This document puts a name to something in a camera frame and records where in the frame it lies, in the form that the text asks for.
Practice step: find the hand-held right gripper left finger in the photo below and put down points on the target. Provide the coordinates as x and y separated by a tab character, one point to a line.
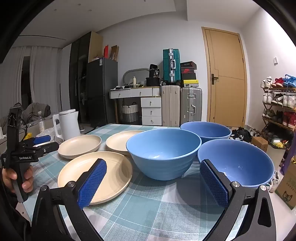
92	183

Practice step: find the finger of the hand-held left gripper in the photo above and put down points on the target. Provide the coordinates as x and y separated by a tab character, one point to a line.
42	139
49	147

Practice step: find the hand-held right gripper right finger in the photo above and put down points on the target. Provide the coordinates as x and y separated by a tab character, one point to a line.
214	185

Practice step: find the beige plate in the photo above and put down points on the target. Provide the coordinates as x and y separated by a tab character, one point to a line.
79	146
119	143
115	171

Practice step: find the blue bowl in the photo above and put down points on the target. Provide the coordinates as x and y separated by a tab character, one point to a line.
161	166
208	132
242	160

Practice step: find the person's left forearm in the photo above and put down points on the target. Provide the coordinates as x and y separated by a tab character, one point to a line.
9	217

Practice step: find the person's left hand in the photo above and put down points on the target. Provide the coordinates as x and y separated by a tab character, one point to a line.
27	182

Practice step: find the white plastic bag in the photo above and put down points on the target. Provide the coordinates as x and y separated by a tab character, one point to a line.
49	133

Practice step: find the clear plastic bottle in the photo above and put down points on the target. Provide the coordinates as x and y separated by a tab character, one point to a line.
41	122

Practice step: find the grey jacket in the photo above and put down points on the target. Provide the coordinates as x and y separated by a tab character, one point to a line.
34	111

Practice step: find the white electric kettle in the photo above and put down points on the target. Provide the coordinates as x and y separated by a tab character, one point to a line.
69	125

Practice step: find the scattered pile of shoes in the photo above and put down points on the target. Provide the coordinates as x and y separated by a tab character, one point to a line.
242	134

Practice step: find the white sneaker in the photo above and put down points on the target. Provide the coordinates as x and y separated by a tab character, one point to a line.
274	183

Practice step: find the small cardboard box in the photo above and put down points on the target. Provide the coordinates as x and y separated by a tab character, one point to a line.
259	143

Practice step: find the teal checked tablecloth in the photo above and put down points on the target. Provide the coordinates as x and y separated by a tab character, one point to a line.
150	204

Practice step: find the white curtains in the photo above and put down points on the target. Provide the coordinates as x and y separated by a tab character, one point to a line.
39	76

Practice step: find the white waste bin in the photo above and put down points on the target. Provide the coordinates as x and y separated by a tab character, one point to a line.
277	153

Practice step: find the large printed cardboard box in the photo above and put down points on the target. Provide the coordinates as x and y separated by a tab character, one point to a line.
286	190

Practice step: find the dark grey fridge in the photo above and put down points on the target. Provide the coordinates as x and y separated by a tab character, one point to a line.
101	92

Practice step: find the purple rolled mat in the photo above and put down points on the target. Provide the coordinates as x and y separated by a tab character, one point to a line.
286	162

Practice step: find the black tall cabinet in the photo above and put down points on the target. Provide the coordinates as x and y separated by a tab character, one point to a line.
77	69

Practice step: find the woven laundry basket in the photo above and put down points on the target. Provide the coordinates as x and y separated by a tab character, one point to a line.
130	113

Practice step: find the silver suitcase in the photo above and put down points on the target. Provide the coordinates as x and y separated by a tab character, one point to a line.
190	106

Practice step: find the beige suitcase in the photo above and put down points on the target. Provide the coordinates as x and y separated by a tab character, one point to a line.
170	106

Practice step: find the white dressing table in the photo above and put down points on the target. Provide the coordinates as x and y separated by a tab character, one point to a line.
150	109

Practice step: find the wooden shoe rack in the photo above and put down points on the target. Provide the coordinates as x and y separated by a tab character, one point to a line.
277	106

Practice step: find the yellow and black shoe box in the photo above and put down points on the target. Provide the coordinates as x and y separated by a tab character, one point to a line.
190	83

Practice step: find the wooden door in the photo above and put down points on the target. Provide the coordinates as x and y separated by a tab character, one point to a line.
226	81

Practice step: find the small white bottle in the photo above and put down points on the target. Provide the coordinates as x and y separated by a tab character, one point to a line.
134	82

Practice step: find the oval mirror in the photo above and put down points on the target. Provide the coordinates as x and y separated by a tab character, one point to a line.
129	75

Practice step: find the rows of assorted shoes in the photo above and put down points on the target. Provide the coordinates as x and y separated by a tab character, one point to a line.
282	99

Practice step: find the brown box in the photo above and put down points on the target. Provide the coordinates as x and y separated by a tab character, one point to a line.
115	53

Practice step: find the red shoe box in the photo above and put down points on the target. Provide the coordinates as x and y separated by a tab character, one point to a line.
187	70

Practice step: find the black pot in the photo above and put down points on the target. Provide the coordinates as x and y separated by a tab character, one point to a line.
152	81

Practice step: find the teal suitcase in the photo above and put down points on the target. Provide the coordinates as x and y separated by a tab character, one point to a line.
171	67

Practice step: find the black labelled bag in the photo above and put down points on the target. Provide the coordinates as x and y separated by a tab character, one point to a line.
154	70

